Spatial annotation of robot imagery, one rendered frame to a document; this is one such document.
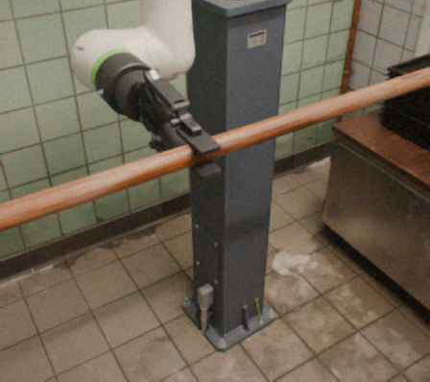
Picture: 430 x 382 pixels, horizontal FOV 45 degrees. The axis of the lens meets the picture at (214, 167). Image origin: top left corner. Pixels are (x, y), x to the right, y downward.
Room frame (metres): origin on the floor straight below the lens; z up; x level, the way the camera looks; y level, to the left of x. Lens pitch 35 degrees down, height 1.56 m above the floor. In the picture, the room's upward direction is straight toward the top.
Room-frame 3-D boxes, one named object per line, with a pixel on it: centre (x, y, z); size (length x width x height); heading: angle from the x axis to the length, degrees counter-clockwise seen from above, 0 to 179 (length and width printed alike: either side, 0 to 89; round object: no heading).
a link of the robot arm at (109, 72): (0.78, 0.14, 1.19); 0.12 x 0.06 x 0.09; 122
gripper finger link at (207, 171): (0.58, 0.02, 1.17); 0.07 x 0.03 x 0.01; 32
